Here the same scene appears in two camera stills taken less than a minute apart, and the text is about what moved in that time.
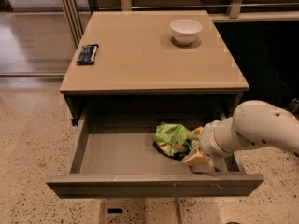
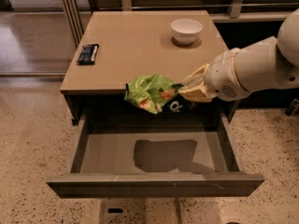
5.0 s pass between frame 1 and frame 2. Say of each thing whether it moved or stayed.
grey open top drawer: stayed
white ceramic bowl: stayed
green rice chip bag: moved
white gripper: moved
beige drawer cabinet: stayed
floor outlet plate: stayed
